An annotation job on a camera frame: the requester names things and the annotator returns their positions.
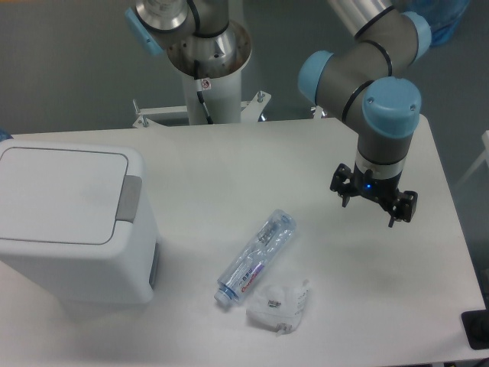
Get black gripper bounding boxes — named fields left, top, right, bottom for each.
left=330, top=164, right=418, bottom=228

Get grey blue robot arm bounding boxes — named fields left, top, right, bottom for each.
left=125, top=1, right=432, bottom=222

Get white trash can body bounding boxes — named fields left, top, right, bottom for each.
left=0, top=139, right=161, bottom=313

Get white trash can lid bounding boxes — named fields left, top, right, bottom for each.
left=1, top=145, right=142, bottom=245

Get black device at table edge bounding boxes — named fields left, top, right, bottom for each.
left=461, top=310, right=488, bottom=350

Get clear plastic water bottle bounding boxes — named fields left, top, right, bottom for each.
left=214, top=209, right=296, bottom=310

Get blue water jug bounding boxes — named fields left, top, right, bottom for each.
left=405, top=0, right=471, bottom=47

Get white frame at right edge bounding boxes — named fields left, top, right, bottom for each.
left=455, top=130, right=489, bottom=188

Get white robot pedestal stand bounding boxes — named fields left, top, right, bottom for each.
left=131, top=21, right=273, bottom=129

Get black cable on pedestal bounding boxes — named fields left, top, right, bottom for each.
left=193, top=59, right=215, bottom=125

